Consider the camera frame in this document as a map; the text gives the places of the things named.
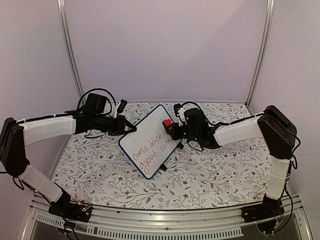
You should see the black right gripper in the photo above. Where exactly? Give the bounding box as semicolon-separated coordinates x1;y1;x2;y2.
165;123;200;143

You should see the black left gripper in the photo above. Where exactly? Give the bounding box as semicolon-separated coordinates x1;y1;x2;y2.
93;114;137;137

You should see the red whiteboard eraser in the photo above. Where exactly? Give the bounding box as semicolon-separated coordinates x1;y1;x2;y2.
162;119;173;128

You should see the blue framed whiteboard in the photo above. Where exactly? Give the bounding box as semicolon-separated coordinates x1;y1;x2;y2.
118;104;181;180

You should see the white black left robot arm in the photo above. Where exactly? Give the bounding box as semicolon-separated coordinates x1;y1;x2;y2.
0;88;137;217

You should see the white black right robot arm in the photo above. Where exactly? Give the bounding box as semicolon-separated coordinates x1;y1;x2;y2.
162;104;301;218

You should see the floral patterned table mat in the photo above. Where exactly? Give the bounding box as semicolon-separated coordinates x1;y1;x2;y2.
48;101;273;210

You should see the wire whiteboard stand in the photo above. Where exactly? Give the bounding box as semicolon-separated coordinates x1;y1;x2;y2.
160;142;184;172

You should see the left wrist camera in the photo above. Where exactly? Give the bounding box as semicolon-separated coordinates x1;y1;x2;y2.
110;99;128;118

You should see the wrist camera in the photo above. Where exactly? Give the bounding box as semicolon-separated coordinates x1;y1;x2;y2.
173;103;186;126
110;99;128;118

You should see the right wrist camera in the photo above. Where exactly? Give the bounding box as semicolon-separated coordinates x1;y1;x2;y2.
173;103;186;126

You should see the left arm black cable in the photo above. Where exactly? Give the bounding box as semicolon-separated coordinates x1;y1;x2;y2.
64;87;118;118

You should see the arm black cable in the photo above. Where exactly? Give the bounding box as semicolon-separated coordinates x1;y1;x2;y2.
64;87;118;118
179;101;301;171

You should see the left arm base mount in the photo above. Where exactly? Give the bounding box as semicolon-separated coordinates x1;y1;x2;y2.
48;192;92;223

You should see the aluminium front rail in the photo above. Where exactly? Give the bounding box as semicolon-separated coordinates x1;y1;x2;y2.
21;194;316;240

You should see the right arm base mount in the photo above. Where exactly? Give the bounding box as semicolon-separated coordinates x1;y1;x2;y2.
241;195;285;223

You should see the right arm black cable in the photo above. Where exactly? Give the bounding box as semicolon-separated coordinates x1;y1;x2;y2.
179;101;301;171

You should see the left aluminium corner post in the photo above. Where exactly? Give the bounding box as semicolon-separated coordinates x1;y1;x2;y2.
56;0;85;98

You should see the aluminium corner post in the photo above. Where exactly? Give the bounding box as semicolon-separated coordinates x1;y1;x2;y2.
245;0;275;109
56;0;85;98

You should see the right aluminium corner post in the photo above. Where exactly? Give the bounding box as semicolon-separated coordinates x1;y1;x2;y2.
245;0;275;109

